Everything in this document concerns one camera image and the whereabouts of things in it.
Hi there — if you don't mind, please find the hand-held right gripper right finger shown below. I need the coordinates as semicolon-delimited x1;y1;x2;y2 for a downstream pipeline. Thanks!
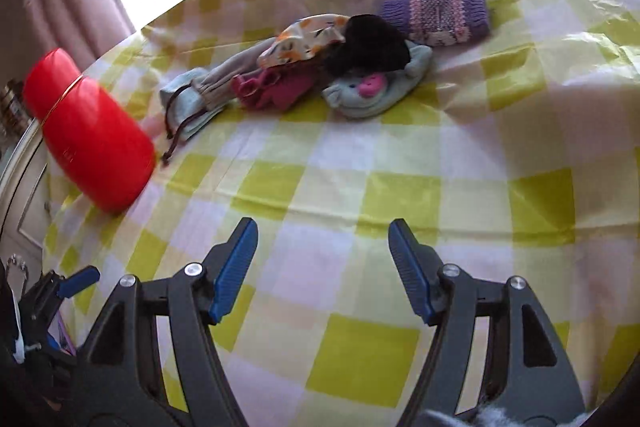
388;218;587;427

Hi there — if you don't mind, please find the green white checked tablecloth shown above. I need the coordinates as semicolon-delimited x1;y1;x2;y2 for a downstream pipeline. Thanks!
42;0;640;427

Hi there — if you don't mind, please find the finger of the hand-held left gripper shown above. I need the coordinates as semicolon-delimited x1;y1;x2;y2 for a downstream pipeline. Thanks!
56;265;101;299

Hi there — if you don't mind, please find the grey drawstring pouch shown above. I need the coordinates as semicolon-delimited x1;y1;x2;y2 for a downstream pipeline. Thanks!
161;34;286;165

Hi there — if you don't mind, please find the red cylindrical container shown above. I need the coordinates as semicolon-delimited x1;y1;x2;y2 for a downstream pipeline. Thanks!
22;48;157;214

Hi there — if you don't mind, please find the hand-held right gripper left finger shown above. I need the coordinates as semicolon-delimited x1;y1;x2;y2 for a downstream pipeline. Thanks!
75;217;261;427

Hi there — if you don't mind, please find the purple knit mitten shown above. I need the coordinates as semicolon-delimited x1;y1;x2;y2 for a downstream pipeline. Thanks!
378;0;493;48

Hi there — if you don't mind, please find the floral cloth pouch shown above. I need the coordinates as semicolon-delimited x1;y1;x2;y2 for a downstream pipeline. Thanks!
257;13;349;68

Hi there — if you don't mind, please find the grey furry item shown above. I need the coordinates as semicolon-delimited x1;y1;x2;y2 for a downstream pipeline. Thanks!
420;407;592;427

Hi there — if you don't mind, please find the white cabinet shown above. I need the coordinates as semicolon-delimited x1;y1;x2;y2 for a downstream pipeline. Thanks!
0;117;57;260

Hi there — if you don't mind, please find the light blue terry cloth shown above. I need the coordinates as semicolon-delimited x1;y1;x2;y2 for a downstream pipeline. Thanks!
160;67;228;142

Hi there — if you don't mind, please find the light blue animal mitt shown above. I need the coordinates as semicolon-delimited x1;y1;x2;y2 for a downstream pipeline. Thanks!
321;42;435;122

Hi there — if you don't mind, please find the black fuzzy cloth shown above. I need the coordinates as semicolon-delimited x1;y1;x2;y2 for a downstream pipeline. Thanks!
322;14;412;78

